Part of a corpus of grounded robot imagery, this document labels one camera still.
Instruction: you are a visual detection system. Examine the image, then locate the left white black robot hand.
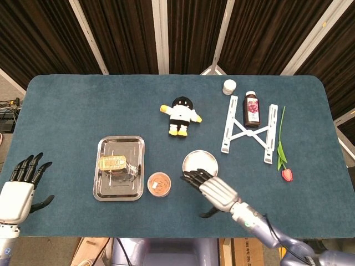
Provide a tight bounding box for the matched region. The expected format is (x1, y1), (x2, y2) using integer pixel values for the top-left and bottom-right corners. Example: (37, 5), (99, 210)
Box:
(0, 152), (55, 224)

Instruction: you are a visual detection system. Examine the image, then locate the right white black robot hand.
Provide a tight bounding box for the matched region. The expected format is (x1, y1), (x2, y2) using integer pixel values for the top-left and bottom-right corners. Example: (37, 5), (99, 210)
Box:
(180, 168), (241, 219)

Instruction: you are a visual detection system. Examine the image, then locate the clear plastic snack jar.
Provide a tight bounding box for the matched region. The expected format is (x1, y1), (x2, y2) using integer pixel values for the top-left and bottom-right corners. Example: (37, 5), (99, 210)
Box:
(146, 171), (172, 198)

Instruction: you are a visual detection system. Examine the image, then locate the black metal luncheon meat can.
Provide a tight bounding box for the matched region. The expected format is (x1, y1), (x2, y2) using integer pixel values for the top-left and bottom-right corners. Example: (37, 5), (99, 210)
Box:
(97, 154), (141, 178)

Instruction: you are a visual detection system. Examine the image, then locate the round stainless steel plate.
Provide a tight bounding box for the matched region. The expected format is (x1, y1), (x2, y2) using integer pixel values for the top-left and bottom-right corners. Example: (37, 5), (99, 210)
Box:
(182, 149), (219, 178)

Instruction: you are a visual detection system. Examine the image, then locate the brown cardboard box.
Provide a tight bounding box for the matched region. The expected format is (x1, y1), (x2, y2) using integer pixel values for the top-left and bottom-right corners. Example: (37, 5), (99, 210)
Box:
(219, 237), (264, 266)

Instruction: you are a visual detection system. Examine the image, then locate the white folding laptop stand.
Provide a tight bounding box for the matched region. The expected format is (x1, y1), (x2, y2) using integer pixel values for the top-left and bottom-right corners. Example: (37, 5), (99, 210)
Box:
(220, 95), (279, 165)

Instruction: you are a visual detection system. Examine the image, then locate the grey purple robot torso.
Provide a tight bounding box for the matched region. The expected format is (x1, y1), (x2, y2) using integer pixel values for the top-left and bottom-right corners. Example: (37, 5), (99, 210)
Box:
(110, 237), (220, 266)

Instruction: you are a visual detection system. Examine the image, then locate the black white plush doll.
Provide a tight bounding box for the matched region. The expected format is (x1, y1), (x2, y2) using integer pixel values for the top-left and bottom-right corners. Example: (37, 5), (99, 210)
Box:
(159, 96), (203, 137)

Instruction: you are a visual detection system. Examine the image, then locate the dark red juice bottle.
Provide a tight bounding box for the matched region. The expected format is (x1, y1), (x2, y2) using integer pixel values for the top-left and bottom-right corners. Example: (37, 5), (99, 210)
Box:
(242, 91), (261, 128)

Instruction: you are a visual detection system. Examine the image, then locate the light wooden crate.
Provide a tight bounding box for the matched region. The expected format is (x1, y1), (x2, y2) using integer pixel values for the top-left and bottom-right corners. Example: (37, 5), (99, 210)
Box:
(70, 237), (111, 266)

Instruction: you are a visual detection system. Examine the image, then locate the rectangular stainless steel tray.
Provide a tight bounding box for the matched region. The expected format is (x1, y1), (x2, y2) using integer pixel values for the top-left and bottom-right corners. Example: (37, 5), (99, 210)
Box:
(93, 135), (145, 202)

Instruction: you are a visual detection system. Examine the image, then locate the small white jar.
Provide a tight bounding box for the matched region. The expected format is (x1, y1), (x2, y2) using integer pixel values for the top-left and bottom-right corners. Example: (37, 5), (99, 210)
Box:
(222, 79), (237, 96)

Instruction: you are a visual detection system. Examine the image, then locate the blue table cloth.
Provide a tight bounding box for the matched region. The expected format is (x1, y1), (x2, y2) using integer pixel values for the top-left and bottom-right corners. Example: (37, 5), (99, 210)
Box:
(0, 74), (355, 239)

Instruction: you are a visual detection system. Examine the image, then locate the dark brown pleated curtain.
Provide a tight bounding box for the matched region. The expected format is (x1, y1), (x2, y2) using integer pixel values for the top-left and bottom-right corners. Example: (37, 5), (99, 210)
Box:
(0, 0), (355, 120)

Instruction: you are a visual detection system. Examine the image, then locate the green thin cable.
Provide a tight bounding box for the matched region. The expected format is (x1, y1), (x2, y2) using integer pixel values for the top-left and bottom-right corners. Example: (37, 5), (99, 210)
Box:
(276, 106), (294, 182)

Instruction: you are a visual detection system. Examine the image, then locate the black cables and power strip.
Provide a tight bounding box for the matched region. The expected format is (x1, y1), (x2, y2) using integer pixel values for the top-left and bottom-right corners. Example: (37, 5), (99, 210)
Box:
(0, 96), (23, 134)

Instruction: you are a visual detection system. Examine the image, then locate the white frame post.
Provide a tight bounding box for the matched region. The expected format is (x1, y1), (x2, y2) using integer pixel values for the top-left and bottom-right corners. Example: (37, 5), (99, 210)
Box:
(333, 108), (355, 129)
(68, 0), (109, 75)
(151, 0), (170, 75)
(280, 0), (349, 76)
(200, 0), (236, 75)

